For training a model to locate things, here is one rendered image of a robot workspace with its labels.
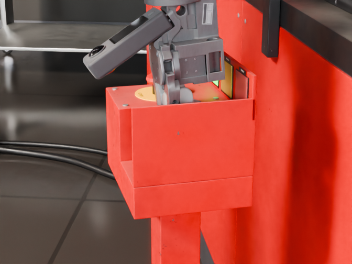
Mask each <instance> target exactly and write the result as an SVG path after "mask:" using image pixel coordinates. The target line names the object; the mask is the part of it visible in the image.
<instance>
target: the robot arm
mask: <svg viewBox="0 0 352 264"><path fill-rule="evenodd" d="M144 2H145V4H147V5H151V6H161V8H160V9H161V10H159V9H157V8H155V7H153V8H152V9H150V10H149V11H147V12H146V13H144V14H143V15H142V16H140V17H139V18H137V19H136V20H135V21H133V22H132V23H131V24H129V25H128V26H126V27H125V28H124V29H122V30H121V31H119V32H118V33H117V34H115V35H114V36H112V37H111V38H109V39H108V40H107V41H105V42H104V43H103V44H101V45H100V46H97V47H95V48H93V49H92V50H91V52H90V53H89V54H87V55H86V56H85V57H84V58H83V63H84V64H85V65H86V67H87V68H88V70H89V71H90V72H91V73H92V75H93V76H94V77H95V78H96V79H101V78H103V77H104V76H106V75H108V74H110V73H112V72H113V71H114V70H115V69H116V68H117V67H118V66H120V65H121V64H122V63H124V62H125V61H127V60H128V59H129V58H131V57H132V56H133V55H135V54H136V53H138V52H139V51H140V50H142V49H143V48H144V47H146V46H147V45H149V62H150V68H151V73H152V78H153V86H154V91H155V97H156V102H157V105H170V104H183V103H197V102H201V101H199V100H195V99H193V93H192V91H191V90H190V89H189V88H187V87H185V85H184V84H188V83H193V84H200V83H207V82H213V81H219V80H225V65H224V47H223V39H222V38H220V37H219V34H218V18H217V2H216V0H144ZM178 6H180V9H179V10H178V11H176V8H177V7H178ZM220 58H221V67H220ZM221 68H222V70H221Z"/></svg>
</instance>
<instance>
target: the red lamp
mask: <svg viewBox="0 0 352 264"><path fill-rule="evenodd" d="M247 89H248V78H247V77H246V76H244V75H243V74H242V73H241V72H239V71H238V70H237V69H236V81H235V99H236V100H237V99H245V98H247Z"/></svg>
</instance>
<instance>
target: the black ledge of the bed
mask: <svg viewBox="0 0 352 264"><path fill-rule="evenodd" d="M246 1H247V2H249V3H251V4H252V5H253V6H254V7H256V8H257V9H259V10H260V11H261V12H263V0H246ZM280 25H281V26H282V27H283V28H285V29H286V30H288V31H289V32H290V33H292V34H293V35H295V36H296V37H298V38H299V39H300V40H302V41H303V42H304V43H306V44H307V45H308V46H310V47H311V48H313V49H314V50H315V51H317V52H318V53H320V54H321V55H322V56H324V57H325V58H327V59H328V60H329V61H330V62H332V63H333V64H335V65H336V66H338V67H339V68H340V69H342V70H343V71H345V72H346V73H347V74H349V75H350V76H352V14H350V13H349V12H347V11H345V10H343V9H341V8H339V7H337V6H335V5H333V4H331V3H329V2H327V1H325V0H281V4H280Z"/></svg>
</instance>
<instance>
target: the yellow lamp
mask: <svg viewBox="0 0 352 264"><path fill-rule="evenodd" d="M224 65H225V80H221V90H223V91H224V92H225V93H226V94H227V95H228V96H229V97H230V98H231V97H232V68H233V66H232V65H230V64H229V63H228V62H227V61H225V60H224Z"/></svg>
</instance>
